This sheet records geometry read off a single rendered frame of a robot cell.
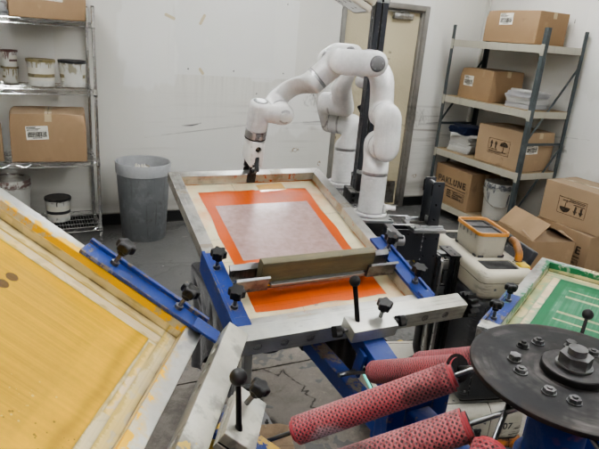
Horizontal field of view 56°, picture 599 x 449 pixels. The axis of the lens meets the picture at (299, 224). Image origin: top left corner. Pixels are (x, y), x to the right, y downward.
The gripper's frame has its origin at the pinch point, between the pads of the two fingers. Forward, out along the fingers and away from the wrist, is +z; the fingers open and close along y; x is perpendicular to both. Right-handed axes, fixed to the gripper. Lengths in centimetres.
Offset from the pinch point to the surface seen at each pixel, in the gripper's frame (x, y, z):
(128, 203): 3, 232, 159
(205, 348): 21, -35, 49
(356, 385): 0, -91, 11
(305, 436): 32, -117, -16
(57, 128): 53, 247, 99
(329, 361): 1, -79, 14
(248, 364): -12, -6, 97
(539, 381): 7, -134, -42
